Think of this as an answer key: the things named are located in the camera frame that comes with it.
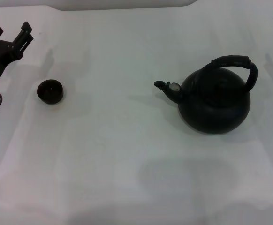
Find black teapot with arched handle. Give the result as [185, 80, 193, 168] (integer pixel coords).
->
[153, 55, 259, 135]

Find small dark round teacup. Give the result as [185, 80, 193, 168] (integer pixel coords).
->
[37, 79, 65, 105]

